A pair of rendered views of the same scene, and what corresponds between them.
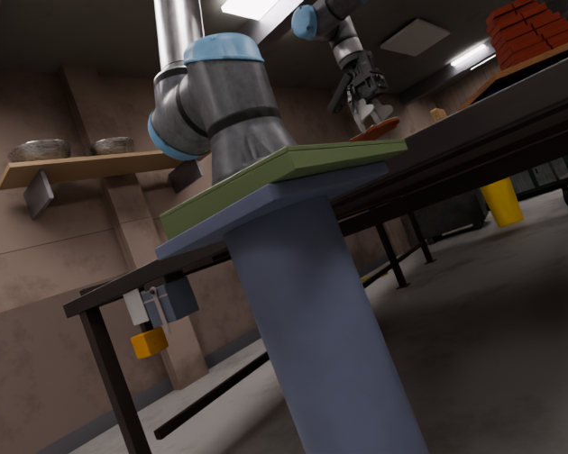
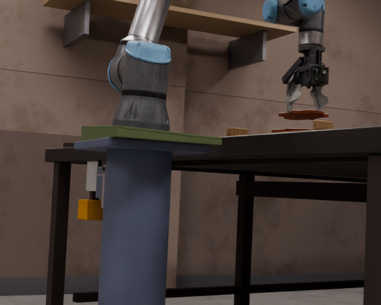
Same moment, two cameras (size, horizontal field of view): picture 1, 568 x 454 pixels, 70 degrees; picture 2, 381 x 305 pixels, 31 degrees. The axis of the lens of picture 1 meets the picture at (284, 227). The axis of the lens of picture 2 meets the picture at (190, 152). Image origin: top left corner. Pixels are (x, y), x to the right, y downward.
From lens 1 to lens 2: 123 cm
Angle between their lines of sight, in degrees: 21
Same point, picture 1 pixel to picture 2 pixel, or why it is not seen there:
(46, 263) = (58, 97)
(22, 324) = (14, 150)
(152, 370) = not seen: hidden behind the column
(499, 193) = not seen: outside the picture
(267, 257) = (113, 170)
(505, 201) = not seen: outside the picture
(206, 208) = (94, 134)
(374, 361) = (143, 246)
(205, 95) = (124, 72)
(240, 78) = (142, 72)
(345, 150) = (158, 134)
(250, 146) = (132, 110)
